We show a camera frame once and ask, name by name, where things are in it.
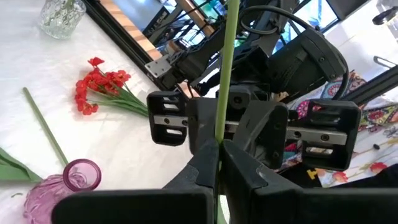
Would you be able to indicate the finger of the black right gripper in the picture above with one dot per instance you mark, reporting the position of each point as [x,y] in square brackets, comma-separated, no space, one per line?
[267,137]
[202,124]

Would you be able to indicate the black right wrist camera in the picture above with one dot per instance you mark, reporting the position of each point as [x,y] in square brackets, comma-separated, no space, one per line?
[237,100]

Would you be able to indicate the silver mounting bracket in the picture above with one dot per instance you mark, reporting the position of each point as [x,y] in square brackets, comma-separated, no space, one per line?
[158,67]

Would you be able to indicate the colourful floral cloth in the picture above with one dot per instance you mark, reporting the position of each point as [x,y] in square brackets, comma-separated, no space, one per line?
[379,143]

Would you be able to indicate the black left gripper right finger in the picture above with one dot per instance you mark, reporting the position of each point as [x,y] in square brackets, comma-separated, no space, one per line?
[311,207]

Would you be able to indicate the red artificial tulip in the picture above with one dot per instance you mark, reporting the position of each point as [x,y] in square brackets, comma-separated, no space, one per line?
[45,124]

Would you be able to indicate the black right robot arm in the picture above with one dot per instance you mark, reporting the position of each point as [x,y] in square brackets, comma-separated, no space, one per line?
[304,62]

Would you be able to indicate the clear glass vase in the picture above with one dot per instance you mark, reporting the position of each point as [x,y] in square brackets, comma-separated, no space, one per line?
[60,21]

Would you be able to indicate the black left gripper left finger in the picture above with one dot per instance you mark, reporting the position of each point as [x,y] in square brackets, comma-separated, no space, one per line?
[140,205]

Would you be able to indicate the purple glass vase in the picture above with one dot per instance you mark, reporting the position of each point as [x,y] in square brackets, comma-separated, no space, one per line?
[46,199]

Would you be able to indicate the red artificial flower bunch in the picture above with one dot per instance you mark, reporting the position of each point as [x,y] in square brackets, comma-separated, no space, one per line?
[102,81]

